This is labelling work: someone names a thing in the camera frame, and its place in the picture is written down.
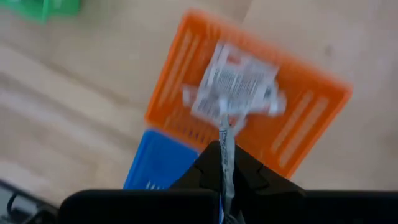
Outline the orange plastic basket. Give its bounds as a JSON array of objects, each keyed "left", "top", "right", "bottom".
[{"left": 144, "top": 8, "right": 354, "bottom": 180}]

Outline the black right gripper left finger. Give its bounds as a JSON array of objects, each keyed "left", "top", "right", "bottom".
[{"left": 58, "top": 140, "right": 223, "bottom": 224}]

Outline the blue plastic basket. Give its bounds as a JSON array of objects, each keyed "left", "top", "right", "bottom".
[{"left": 123, "top": 129, "right": 200, "bottom": 191}]

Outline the white packet blue print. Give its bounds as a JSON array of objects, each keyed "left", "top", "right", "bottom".
[{"left": 218, "top": 115, "right": 238, "bottom": 224}]

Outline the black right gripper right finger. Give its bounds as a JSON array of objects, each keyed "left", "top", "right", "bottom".
[{"left": 233, "top": 144, "right": 398, "bottom": 224}]

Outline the green plastic basket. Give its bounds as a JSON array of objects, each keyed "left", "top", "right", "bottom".
[{"left": 0, "top": 0, "right": 82, "bottom": 23}]

